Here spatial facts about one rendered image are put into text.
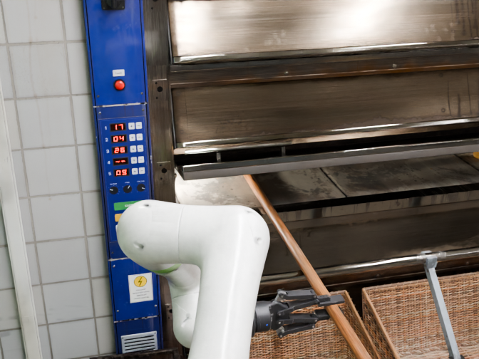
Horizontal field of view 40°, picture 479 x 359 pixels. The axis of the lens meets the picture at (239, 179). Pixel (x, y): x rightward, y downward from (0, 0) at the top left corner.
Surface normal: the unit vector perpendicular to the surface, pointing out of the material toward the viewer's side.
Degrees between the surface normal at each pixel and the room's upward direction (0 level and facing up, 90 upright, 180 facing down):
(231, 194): 0
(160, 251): 96
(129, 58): 90
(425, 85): 70
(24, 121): 90
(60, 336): 90
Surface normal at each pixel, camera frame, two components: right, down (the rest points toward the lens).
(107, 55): 0.24, 0.39
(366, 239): 0.22, 0.05
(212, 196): 0.00, -0.92
